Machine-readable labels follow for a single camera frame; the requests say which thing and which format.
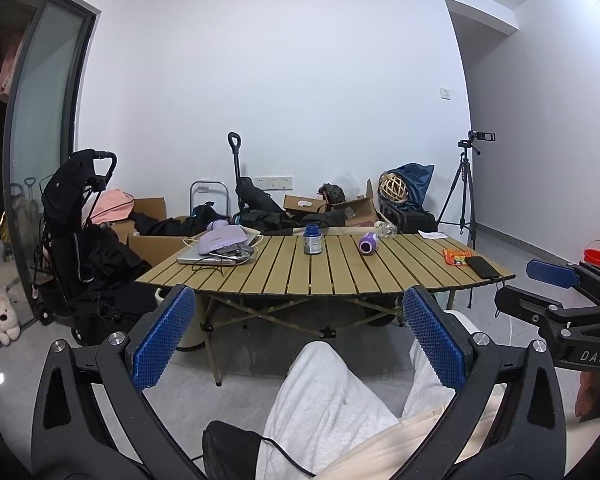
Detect silver laptop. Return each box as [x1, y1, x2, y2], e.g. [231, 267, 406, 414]
[176, 230, 263, 266]

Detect black bag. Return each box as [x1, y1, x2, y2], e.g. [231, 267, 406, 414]
[379, 202, 437, 235]

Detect lilac pouch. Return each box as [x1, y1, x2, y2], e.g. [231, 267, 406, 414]
[198, 225, 248, 255]

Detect black stroller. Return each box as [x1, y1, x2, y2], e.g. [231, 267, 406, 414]
[30, 149, 153, 346]

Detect blue-lidded jar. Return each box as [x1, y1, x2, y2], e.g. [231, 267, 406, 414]
[303, 225, 323, 256]

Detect black phone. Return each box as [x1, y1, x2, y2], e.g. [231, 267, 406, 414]
[465, 256, 501, 279]

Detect white bin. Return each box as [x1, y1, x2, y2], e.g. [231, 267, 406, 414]
[155, 287, 212, 352]

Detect black tripod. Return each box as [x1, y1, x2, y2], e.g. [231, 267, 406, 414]
[436, 141, 482, 250]

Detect person's white trousers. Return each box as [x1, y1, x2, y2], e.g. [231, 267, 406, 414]
[255, 310, 483, 480]

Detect blue bag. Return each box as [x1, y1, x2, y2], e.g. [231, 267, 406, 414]
[384, 162, 435, 207]

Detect white folding step stool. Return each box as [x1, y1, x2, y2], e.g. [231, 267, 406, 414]
[189, 180, 231, 221]

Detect large cardboard box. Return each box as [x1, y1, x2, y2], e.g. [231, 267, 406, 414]
[127, 217, 206, 268]

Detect camouflage cloth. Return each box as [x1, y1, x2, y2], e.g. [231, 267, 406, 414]
[318, 183, 347, 205]

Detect person's right hand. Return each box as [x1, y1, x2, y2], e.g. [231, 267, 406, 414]
[575, 372, 600, 422]

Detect white plush toy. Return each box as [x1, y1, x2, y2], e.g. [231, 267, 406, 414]
[0, 287, 22, 346]

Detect pile of black clothes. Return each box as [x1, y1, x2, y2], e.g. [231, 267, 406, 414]
[130, 201, 231, 237]

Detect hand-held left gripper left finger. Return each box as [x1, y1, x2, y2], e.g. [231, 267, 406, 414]
[30, 284, 207, 480]

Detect white cable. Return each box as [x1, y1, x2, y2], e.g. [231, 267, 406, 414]
[182, 230, 265, 278]

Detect small cardboard box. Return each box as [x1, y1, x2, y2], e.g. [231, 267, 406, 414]
[283, 194, 328, 216]

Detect black cable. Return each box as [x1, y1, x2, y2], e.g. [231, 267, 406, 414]
[194, 437, 317, 477]

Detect glass sliding door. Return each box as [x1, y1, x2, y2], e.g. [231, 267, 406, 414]
[2, 0, 102, 311]

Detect black wagon handle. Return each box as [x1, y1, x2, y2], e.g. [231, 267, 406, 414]
[227, 131, 248, 213]

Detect slatted folding table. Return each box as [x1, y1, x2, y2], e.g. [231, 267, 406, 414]
[135, 226, 517, 387]

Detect orange snack packet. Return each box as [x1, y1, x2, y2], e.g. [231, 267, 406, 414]
[442, 248, 473, 267]

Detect wicker ball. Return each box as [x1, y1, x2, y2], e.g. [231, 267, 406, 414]
[378, 172, 411, 205]

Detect cardboard box with flap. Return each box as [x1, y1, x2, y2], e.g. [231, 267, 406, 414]
[111, 197, 168, 243]

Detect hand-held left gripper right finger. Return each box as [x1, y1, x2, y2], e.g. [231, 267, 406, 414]
[402, 285, 569, 480]

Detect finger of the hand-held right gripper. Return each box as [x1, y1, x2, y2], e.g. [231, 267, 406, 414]
[526, 258, 600, 307]
[494, 284, 600, 335]

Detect open cardboard box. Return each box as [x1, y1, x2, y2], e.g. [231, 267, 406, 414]
[327, 178, 380, 228]

